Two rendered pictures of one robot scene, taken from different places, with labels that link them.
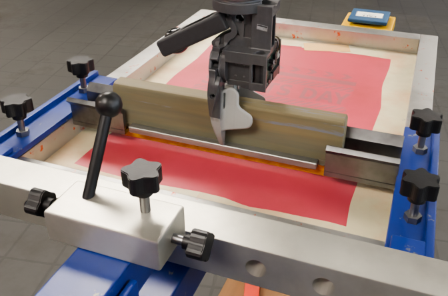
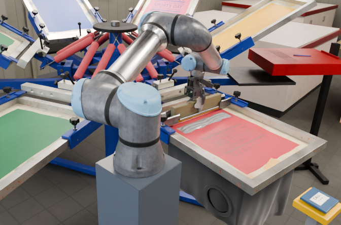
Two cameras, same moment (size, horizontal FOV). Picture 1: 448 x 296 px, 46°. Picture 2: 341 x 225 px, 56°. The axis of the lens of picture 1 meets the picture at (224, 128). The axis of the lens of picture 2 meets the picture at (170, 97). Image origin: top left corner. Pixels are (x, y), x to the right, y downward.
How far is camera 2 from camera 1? 203 cm
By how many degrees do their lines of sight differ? 101
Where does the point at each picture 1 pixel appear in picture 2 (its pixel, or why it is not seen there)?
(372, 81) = (225, 157)
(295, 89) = (230, 140)
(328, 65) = (248, 155)
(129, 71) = (251, 111)
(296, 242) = not seen: hidden behind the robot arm
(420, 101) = (190, 144)
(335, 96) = (218, 145)
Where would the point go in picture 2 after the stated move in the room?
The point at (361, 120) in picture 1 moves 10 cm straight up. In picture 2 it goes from (197, 141) to (199, 123)
